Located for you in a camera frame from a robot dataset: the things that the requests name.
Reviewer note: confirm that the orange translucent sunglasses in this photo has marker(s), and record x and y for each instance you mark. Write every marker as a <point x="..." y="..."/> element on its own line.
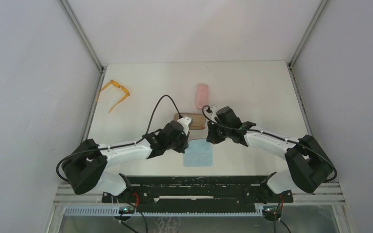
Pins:
<point x="115" y="91"/>

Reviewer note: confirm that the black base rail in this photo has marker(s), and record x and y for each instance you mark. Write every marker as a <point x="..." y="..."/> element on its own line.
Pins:
<point x="200" y="195"/>

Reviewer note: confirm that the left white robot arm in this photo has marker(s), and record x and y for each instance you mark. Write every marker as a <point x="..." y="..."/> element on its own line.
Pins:
<point x="86" y="168"/>

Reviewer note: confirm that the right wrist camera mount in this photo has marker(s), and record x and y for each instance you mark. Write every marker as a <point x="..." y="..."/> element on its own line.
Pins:
<point x="212" y="109"/>

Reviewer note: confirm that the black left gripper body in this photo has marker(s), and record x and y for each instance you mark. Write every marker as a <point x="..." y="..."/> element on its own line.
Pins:
<point x="182" y="141"/>

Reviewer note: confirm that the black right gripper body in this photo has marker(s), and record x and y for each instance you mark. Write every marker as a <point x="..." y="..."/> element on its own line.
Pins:
<point x="211" y="133"/>

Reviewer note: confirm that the aluminium frame post right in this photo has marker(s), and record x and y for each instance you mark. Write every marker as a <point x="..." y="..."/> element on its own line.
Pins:
<point x="308" y="32"/>

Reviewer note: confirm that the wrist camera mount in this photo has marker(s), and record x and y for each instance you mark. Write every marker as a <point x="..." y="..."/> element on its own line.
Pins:
<point x="212" y="109"/>
<point x="185" y="121"/>

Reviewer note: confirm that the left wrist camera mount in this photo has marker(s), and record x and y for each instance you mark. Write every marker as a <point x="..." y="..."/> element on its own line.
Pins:
<point x="185" y="121"/>

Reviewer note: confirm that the aluminium frame post left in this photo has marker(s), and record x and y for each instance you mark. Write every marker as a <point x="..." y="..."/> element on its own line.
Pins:
<point x="77" y="27"/>

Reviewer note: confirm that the pink glasses case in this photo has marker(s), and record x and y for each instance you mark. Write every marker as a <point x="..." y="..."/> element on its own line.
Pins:
<point x="202" y="96"/>

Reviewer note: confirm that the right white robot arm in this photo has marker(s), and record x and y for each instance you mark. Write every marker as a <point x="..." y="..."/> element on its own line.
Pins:
<point x="308" y="166"/>

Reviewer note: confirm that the brown glasses case red stripe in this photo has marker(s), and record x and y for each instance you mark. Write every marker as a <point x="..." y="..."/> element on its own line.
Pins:
<point x="199" y="121"/>

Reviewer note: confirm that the aluminium frame post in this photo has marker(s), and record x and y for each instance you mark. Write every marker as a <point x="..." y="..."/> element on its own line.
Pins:
<point x="308" y="32"/>
<point x="77" y="27"/>

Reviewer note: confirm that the light blue cloth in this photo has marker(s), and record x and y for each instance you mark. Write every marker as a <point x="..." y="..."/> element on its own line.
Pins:
<point x="198" y="154"/>

